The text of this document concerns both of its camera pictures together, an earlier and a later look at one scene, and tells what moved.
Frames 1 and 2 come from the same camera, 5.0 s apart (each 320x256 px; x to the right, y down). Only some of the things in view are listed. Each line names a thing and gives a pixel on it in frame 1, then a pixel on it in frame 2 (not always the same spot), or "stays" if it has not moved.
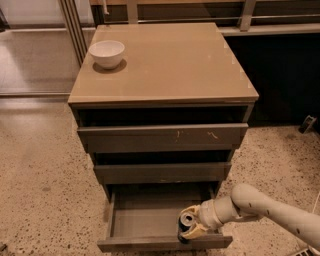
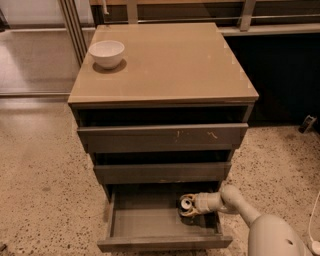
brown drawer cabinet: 166,122 stays
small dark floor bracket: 307,124 stays
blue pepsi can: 185,221 -> 185,204
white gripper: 206,214 -> 202,203
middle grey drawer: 162,173 stays
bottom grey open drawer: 144,217 stays
